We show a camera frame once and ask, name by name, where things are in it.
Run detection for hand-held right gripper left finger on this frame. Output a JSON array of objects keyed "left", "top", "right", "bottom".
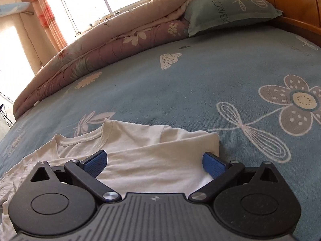
[{"left": 30, "top": 150, "right": 123, "bottom": 202}]

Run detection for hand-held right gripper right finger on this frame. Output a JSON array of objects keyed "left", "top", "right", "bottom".
[{"left": 188, "top": 152, "right": 286, "bottom": 202}]

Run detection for white printed sweatshirt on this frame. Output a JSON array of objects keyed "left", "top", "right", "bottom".
[{"left": 0, "top": 118, "right": 221, "bottom": 233}]

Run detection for pink floral quilt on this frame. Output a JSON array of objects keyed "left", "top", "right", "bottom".
[{"left": 12, "top": 0, "right": 214, "bottom": 121}]

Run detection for pink striped curtain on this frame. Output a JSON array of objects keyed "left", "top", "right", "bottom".
[{"left": 26, "top": 0, "right": 69, "bottom": 54}]

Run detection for green pillow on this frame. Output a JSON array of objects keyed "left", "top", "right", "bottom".
[{"left": 184, "top": 0, "right": 284, "bottom": 38}]

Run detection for covered air conditioner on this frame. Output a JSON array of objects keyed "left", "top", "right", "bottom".
[{"left": 0, "top": 0, "right": 34, "bottom": 18}]

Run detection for wooden headboard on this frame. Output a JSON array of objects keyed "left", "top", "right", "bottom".
[{"left": 213, "top": 0, "right": 321, "bottom": 52}]

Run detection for black wall cable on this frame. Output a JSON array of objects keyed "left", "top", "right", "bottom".
[{"left": 0, "top": 92, "right": 15, "bottom": 126}]

